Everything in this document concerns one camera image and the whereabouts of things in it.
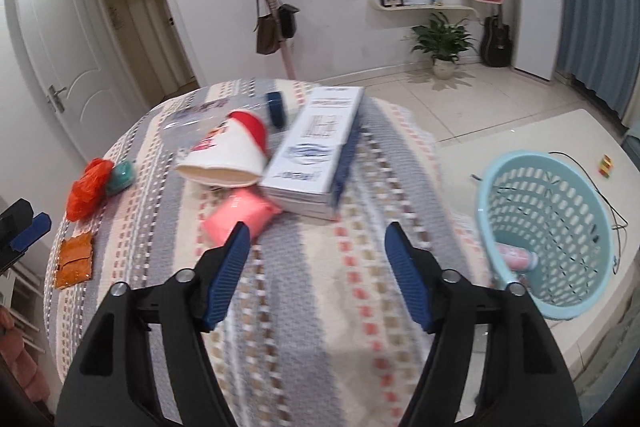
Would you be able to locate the black acoustic guitar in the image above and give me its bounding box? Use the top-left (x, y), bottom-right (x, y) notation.
top-left (481, 0), bottom-right (512, 68)

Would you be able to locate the clear printed plastic bag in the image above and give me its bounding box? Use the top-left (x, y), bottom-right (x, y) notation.
top-left (160, 97), bottom-right (266, 152)

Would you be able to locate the light blue plastic basket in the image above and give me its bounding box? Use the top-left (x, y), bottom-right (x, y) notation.
top-left (475, 150), bottom-right (615, 321)

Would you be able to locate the pink cloth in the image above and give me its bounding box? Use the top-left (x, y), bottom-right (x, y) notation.
top-left (0, 304), bottom-right (51, 408)

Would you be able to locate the white and red paper cup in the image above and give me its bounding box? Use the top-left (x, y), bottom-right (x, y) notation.
top-left (172, 109), bottom-right (271, 188)

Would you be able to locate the white panel door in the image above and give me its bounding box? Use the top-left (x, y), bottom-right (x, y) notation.
top-left (4, 0), bottom-right (133, 162)

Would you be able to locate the blue curtain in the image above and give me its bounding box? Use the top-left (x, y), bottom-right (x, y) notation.
top-left (530, 0), bottom-right (640, 128)

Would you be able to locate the white curved wall shelf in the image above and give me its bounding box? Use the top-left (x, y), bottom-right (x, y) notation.
top-left (369, 0), bottom-right (475, 14)

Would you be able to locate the small dark blue container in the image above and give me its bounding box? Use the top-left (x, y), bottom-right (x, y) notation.
top-left (265, 92), bottom-right (287, 128)

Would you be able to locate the small teal round container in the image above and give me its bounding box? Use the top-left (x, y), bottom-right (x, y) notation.
top-left (105, 161), bottom-right (135, 196)

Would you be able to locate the black cable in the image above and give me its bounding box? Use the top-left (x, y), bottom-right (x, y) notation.
top-left (547, 151), bottom-right (628, 268)

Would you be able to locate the pink can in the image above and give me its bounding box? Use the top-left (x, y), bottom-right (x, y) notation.
top-left (495, 243), bottom-right (540, 273)

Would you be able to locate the pink soft packet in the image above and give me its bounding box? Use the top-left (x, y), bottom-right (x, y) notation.
top-left (202, 187), bottom-right (281, 245)

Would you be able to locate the red plastic bag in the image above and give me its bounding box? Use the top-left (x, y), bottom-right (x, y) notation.
top-left (66, 158), bottom-right (115, 222)

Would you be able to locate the white and blue carton box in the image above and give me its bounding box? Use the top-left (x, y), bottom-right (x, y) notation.
top-left (260, 85), bottom-right (366, 220)

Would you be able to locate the black small bag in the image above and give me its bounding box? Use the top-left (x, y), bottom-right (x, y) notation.
top-left (277, 3), bottom-right (300, 40)

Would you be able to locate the orange foil packet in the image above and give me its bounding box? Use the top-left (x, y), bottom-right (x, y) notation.
top-left (54, 234), bottom-right (95, 290)

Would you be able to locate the green potted plant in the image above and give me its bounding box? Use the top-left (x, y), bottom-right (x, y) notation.
top-left (402, 12), bottom-right (478, 80)

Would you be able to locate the brown shoulder bag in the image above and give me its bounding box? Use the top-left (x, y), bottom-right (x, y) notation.
top-left (256, 0), bottom-right (281, 56)

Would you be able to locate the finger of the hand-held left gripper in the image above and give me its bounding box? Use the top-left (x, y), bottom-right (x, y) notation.
top-left (0, 213), bottom-right (52, 273)
top-left (0, 199), bottom-right (34, 234)

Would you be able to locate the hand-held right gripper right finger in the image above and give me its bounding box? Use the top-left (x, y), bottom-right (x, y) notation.
top-left (384, 222), bottom-right (583, 427)

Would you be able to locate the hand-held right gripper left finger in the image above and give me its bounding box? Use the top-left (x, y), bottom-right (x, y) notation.
top-left (55, 222), bottom-right (251, 427)

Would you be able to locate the white rack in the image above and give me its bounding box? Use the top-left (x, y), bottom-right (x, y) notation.
top-left (7, 267), bottom-right (46, 353)

